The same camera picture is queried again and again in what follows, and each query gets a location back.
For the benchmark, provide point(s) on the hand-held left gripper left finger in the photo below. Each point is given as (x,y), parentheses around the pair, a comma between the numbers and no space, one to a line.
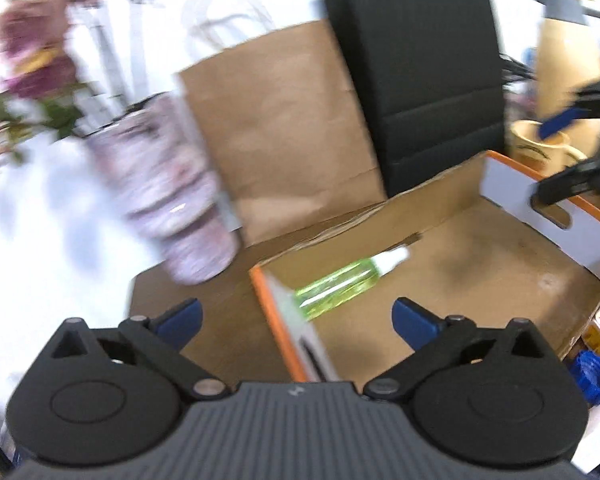
(180,320)

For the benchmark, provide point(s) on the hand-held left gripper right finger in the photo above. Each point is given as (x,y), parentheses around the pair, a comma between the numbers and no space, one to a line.
(415,322)

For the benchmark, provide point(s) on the black paper bag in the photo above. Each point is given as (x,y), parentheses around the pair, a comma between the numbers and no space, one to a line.
(420,60)

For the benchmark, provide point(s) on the brown paper bag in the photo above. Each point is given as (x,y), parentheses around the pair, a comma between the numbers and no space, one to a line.
(280,135)

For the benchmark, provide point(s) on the green spray bottle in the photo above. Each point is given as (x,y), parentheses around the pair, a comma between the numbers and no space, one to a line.
(340,282)

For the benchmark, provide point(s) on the yellow mug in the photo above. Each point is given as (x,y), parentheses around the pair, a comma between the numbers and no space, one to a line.
(530,149)

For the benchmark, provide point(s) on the beige thermos jug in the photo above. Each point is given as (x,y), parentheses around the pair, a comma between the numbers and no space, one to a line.
(560,60)

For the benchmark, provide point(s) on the orange cardboard box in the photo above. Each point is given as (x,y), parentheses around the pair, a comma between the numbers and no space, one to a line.
(480,270)

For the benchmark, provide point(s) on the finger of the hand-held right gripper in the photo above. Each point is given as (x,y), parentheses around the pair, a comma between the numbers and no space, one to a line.
(570,182)
(562,121)

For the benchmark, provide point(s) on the blue ridged lid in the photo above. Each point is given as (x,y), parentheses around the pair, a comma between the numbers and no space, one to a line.
(592,377)

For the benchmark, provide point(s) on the dried pink flower bouquet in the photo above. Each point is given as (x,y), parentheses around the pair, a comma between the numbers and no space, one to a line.
(30,80)

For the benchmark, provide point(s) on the purple marbled vase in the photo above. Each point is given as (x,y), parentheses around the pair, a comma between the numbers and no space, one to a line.
(180,200)

